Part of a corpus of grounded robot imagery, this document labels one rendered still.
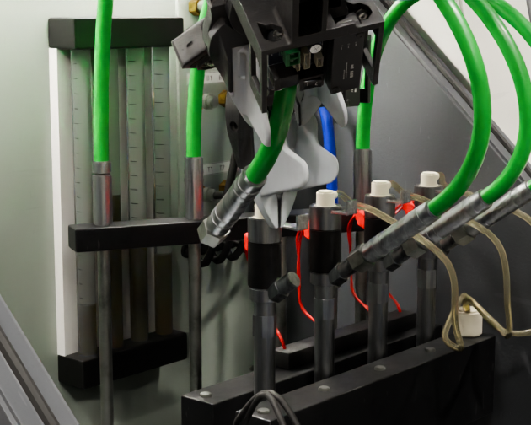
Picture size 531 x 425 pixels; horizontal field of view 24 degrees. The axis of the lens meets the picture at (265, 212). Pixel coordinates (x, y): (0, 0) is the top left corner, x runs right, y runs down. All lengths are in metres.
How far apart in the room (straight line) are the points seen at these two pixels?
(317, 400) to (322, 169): 0.20
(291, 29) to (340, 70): 0.05
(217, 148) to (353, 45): 0.69
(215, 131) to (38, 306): 0.29
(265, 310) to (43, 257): 0.29
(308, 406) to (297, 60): 0.40
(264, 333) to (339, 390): 0.09
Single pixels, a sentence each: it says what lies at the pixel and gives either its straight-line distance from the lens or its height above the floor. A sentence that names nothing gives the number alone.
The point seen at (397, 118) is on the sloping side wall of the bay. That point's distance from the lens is 1.29.
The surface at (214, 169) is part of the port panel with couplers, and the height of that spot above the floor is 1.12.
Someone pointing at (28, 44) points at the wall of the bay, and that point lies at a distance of 1.18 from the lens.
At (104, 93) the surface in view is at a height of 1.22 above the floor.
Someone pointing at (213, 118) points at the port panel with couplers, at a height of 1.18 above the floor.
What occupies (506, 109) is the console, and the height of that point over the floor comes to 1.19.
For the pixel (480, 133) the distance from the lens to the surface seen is 0.96.
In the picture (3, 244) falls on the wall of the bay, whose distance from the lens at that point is 1.18.
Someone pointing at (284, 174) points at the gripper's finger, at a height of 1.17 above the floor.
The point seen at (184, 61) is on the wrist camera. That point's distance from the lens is 0.99.
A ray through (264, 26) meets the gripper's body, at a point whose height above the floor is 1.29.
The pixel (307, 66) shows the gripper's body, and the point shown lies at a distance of 0.70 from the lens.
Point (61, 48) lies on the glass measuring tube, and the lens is 1.18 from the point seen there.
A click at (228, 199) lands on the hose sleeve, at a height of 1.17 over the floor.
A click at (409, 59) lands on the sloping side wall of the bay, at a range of 1.28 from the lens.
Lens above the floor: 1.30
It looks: 9 degrees down
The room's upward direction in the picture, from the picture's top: straight up
